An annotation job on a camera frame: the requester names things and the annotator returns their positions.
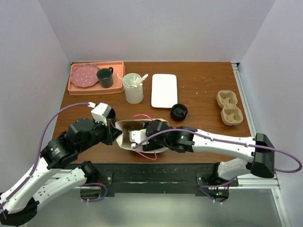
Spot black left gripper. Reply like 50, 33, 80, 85
78, 115, 123, 153

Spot pink cakes paper bag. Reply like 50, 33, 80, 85
116, 114, 170, 161

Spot black coffee cup stack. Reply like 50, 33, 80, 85
106, 108, 116, 124

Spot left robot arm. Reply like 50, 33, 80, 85
0, 118, 122, 227

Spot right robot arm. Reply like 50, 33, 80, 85
144, 120, 275, 186

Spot salmon pink tray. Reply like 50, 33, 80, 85
67, 61, 125, 95

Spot frosted white utensil cup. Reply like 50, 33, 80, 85
123, 85, 143, 104

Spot wrapped white utensil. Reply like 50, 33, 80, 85
116, 73, 148, 88

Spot dark green mug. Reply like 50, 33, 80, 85
96, 67, 114, 88

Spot white rectangular plate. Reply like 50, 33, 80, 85
151, 74, 178, 108

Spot pink polka dot plate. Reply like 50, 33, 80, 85
70, 63, 100, 88

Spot cardboard cup carrier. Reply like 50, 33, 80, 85
216, 90, 243, 126

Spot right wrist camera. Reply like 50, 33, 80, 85
129, 129, 147, 149

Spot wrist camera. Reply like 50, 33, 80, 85
129, 129, 147, 149
91, 103, 112, 126

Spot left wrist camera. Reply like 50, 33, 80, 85
91, 103, 112, 126

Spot black mounting base rail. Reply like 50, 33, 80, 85
80, 163, 239, 201

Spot aluminium frame rail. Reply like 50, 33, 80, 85
232, 63, 291, 227

